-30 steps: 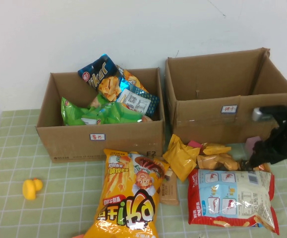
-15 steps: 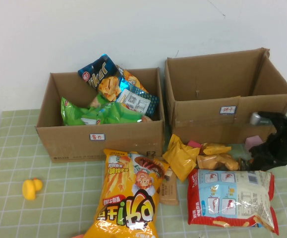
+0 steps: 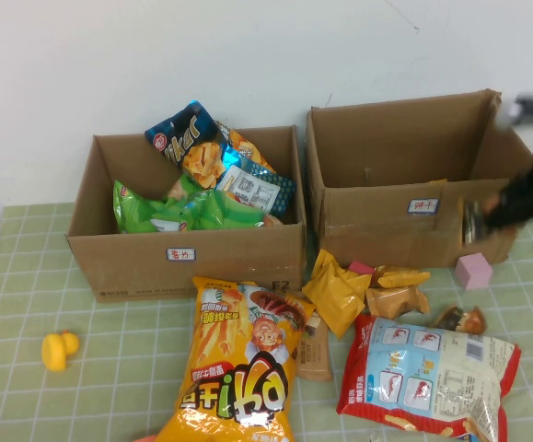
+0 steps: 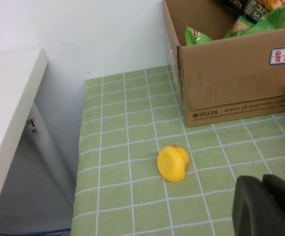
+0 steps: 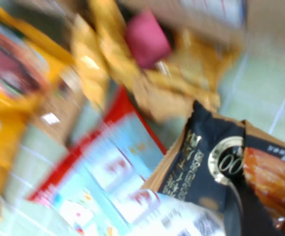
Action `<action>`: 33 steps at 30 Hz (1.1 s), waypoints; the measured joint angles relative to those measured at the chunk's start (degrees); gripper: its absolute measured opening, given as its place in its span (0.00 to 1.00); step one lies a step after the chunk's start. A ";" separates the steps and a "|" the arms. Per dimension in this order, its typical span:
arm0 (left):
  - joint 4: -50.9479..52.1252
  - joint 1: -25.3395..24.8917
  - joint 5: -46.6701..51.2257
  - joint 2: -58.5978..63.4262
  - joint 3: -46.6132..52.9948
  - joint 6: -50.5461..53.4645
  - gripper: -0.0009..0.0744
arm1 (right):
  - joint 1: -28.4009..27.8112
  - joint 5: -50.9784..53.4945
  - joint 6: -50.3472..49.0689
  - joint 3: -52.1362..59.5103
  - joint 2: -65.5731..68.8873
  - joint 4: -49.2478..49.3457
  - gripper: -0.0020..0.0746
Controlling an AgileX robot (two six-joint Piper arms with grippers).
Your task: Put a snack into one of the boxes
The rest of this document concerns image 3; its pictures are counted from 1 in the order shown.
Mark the pink cube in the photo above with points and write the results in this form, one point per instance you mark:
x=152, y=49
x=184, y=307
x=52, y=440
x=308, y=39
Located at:
x=473, y=271

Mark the large orange fries snack bag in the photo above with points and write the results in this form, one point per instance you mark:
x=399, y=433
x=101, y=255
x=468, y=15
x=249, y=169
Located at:
x=229, y=359

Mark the plain taped cardboard box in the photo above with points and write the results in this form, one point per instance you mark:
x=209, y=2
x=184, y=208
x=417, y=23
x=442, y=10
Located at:
x=362, y=230

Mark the brown biscuit packet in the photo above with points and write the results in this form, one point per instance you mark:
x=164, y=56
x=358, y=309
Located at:
x=314, y=359

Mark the dark orange snack packet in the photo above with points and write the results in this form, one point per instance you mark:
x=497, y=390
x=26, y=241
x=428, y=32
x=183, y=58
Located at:
x=461, y=320

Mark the brown orange snack packet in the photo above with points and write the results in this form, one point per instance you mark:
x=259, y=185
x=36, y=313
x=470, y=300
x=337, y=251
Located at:
x=392, y=301

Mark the blue black chips bag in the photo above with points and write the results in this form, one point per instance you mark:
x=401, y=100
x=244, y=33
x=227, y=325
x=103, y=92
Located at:
x=178, y=138

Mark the small red block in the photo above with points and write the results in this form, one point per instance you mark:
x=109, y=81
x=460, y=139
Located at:
x=360, y=268

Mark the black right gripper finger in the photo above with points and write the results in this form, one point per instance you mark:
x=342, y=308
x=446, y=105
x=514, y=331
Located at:
x=505, y=218
x=505, y=198

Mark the red white shrimp chips bag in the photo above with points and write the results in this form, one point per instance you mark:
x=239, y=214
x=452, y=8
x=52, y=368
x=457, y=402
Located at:
x=432, y=382

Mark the green checked tablecloth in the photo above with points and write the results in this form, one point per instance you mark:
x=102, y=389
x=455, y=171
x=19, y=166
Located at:
x=17, y=276

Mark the green potato chip bag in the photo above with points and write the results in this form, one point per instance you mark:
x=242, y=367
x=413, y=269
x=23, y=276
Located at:
x=211, y=212
x=130, y=207
x=183, y=186
x=273, y=220

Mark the cardboard box with printed website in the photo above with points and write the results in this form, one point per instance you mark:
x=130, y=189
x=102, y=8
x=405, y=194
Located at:
x=132, y=267

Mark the yellow rubber duck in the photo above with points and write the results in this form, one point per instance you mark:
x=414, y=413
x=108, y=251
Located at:
x=56, y=352

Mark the plain yellow snack packet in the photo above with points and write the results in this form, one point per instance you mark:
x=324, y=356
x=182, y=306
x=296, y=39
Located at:
x=335, y=294

